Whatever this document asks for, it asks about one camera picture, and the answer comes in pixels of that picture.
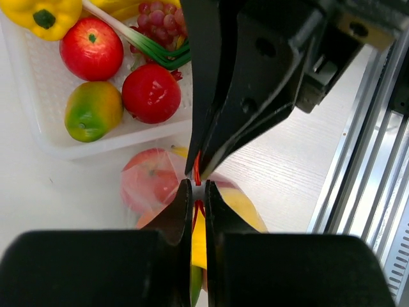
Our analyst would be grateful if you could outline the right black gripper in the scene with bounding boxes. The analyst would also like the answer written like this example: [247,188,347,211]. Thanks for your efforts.
[199,1,408,178]

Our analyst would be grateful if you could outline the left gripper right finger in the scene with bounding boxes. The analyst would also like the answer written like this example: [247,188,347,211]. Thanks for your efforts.
[204,180,397,307]

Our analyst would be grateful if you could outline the green chives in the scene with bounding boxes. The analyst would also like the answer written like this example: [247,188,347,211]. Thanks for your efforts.
[82,1,191,70]

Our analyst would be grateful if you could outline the purple grapes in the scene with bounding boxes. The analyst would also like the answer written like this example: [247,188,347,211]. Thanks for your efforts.
[130,1,189,52]

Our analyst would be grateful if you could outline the orange green mango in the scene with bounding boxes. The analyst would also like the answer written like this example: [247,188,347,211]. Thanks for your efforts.
[190,265,203,307]

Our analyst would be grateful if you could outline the red apple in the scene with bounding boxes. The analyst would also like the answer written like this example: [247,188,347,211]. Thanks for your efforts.
[59,17,124,81]

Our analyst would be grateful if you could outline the red strawberry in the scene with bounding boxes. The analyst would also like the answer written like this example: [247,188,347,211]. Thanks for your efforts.
[121,64,181,124]

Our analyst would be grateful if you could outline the aluminium rail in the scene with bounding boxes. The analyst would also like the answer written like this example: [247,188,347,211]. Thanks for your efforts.
[306,41,409,307]

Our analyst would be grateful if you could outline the green lime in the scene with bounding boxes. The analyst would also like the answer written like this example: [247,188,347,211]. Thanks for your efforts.
[65,81,124,143]

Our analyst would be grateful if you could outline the yellow bell pepper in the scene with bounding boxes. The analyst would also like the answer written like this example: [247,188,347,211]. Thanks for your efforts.
[1,0,82,41]

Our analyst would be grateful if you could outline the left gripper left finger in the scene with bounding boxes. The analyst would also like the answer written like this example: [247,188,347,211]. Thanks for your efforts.
[0,178,194,307]

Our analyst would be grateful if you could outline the white slotted cable duct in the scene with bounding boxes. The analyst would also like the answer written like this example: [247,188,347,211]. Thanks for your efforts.
[384,222,408,304]

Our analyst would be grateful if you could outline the clear zip bag orange zipper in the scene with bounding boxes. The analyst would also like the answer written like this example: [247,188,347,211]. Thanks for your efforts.
[123,146,268,289]

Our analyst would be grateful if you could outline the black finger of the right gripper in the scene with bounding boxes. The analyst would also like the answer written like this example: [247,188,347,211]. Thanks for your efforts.
[181,0,243,177]

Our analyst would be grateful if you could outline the red tomato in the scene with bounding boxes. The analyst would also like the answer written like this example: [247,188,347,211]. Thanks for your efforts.
[120,148,179,214]

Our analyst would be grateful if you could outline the yellow banana bunch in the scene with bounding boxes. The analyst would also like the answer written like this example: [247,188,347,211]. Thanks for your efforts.
[81,0,181,22]

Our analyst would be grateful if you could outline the yellow pear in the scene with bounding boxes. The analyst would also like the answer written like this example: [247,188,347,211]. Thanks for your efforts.
[156,157,274,274]

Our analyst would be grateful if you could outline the white plastic basket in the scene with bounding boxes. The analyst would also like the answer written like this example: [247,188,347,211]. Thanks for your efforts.
[1,15,192,160]

